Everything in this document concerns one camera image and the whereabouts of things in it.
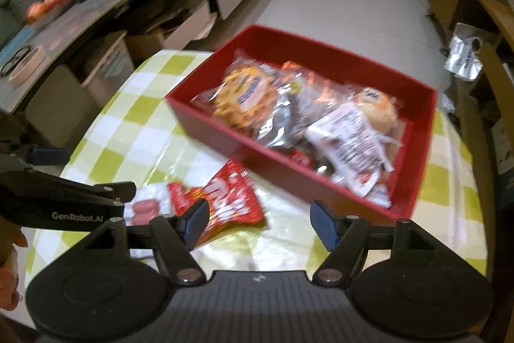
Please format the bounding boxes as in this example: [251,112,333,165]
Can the yellow fried snack bag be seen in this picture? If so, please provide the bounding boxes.
[190,49,282,135]

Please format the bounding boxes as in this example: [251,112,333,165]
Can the beige tape roll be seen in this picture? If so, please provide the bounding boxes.
[8,47,48,87]

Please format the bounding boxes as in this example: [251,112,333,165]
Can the yellow green checkered tablecloth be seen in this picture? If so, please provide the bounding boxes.
[24,50,489,287]

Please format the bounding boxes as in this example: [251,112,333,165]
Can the black eyeglasses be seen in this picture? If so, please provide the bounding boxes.
[0,45,30,77]

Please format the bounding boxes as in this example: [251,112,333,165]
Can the dark orange snack packet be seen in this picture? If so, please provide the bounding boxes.
[257,61,363,159]

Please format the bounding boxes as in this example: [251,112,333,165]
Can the dark long sideboard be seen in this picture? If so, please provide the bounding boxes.
[0,0,270,115]

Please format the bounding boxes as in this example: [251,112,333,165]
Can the bun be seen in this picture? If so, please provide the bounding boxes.
[304,86,407,188]

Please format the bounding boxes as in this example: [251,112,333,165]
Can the open cardboard box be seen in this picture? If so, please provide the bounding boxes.
[125,0,218,63]

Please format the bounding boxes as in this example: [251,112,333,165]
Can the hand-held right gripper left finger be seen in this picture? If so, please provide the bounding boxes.
[78,199,210,284]

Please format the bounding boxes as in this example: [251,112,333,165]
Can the wooden shelf unit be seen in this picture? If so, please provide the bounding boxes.
[423,0,514,207]

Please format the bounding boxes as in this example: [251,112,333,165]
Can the red rectangular box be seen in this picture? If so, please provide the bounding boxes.
[164,25,438,220]

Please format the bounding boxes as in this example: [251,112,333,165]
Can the small red snack packet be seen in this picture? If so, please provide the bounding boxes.
[288,149,315,167]

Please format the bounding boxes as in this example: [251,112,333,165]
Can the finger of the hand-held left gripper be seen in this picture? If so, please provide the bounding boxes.
[92,182,137,204]
[0,141,72,172]

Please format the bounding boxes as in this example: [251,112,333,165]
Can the silver foil bag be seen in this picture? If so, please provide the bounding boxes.
[443,23,483,82]

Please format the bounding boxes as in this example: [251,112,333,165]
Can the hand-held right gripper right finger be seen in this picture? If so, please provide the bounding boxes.
[310,200,447,284]

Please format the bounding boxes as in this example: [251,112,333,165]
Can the person's left hand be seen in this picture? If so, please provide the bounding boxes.
[0,216,30,311]

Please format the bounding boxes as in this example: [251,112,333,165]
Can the red snack bag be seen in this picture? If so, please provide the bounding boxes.
[122,160,268,252]

